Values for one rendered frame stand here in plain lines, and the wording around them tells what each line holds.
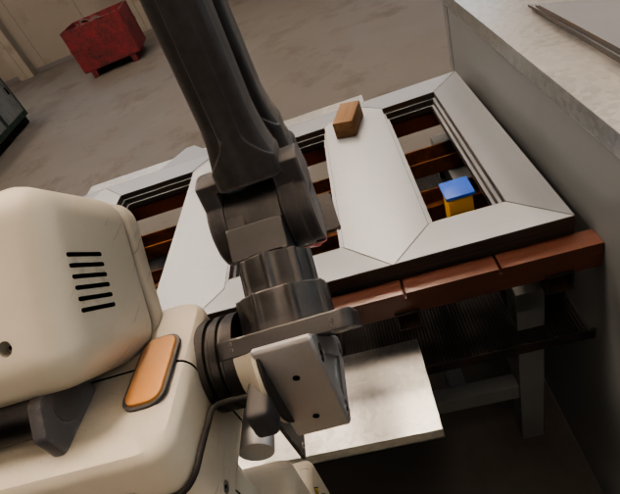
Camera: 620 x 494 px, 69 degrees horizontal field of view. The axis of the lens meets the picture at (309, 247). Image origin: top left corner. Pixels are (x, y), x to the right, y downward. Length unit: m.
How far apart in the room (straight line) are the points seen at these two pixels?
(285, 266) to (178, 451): 0.16
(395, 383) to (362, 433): 0.12
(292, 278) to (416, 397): 0.58
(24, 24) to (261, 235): 10.61
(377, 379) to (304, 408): 0.57
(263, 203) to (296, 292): 0.10
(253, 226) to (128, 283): 0.12
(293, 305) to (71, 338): 0.16
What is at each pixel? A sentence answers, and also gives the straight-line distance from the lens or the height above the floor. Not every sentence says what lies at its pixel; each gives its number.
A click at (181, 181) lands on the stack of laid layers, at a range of 1.55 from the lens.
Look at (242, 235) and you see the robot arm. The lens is 0.42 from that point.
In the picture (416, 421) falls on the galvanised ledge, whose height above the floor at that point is 0.68.
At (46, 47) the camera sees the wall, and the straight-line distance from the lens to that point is 10.95.
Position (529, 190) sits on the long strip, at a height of 0.87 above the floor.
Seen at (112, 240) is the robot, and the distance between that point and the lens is 0.41.
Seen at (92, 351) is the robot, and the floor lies 1.29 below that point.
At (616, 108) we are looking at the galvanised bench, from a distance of 0.88.
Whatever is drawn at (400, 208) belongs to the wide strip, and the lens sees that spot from 1.01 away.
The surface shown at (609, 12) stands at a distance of 1.16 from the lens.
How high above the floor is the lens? 1.49
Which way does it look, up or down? 39 degrees down
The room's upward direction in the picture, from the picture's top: 24 degrees counter-clockwise
